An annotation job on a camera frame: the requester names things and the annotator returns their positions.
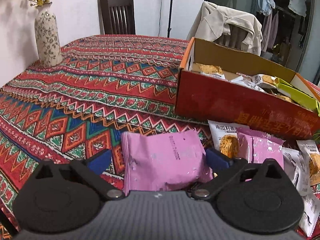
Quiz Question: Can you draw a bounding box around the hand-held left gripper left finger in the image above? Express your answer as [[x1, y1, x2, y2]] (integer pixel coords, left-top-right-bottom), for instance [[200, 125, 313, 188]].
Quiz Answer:
[[33, 149, 126, 201]]

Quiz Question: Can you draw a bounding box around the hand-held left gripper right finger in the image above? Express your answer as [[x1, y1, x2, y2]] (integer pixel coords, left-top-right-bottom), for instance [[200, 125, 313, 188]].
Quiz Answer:
[[191, 147, 287, 202]]

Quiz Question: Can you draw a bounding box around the pink snack packet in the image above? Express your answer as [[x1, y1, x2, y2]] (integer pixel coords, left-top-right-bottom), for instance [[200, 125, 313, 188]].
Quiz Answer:
[[121, 129, 213, 196], [236, 127, 285, 171]]

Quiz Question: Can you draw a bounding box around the red orange cardboard box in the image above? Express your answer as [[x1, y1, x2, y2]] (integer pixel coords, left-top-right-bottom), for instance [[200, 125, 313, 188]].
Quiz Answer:
[[174, 37, 320, 141]]

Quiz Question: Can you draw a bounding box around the white orange snack packet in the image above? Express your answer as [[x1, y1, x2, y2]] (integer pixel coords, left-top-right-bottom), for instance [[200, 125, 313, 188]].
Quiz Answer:
[[230, 76, 253, 88], [192, 64, 225, 79], [296, 140, 320, 186], [208, 120, 250, 159], [251, 74, 277, 89]]

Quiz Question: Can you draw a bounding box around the green snack packet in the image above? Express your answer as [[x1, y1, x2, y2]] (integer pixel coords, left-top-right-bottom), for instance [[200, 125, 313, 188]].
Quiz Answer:
[[274, 77, 320, 117]]

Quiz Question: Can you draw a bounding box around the patterned red tablecloth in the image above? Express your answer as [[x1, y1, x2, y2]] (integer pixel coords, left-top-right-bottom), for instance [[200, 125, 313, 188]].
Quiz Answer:
[[0, 34, 320, 240]]

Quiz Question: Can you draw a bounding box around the white dark-print snack packet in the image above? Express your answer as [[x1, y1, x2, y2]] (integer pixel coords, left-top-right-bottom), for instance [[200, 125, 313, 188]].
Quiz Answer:
[[282, 147, 311, 196], [297, 192, 320, 238]]

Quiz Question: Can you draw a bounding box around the brown chair under jacket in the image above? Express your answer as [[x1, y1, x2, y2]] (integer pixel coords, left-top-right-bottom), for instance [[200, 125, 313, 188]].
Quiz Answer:
[[216, 25, 248, 49]]

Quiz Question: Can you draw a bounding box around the floral ceramic vase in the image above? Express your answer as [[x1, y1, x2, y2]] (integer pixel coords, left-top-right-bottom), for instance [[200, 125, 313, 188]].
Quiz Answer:
[[34, 2, 63, 68]]

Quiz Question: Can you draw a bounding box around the beige jacket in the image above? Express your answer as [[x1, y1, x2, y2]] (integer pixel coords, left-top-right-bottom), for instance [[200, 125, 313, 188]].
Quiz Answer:
[[186, 1, 264, 56]]

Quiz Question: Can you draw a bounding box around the grey hanging garment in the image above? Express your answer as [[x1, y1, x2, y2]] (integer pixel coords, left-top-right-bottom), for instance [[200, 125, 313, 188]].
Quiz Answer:
[[261, 11, 279, 53]]

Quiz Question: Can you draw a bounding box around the dark wooden chair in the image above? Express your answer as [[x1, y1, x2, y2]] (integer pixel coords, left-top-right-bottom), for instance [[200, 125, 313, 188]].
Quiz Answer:
[[99, 0, 137, 35]]

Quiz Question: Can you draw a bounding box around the studio light stand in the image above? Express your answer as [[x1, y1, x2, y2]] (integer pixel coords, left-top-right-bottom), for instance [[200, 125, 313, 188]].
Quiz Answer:
[[166, 0, 176, 39]]

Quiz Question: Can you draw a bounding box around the black lamp cable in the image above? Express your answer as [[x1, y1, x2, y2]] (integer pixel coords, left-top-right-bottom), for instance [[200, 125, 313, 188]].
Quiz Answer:
[[159, 0, 166, 37]]

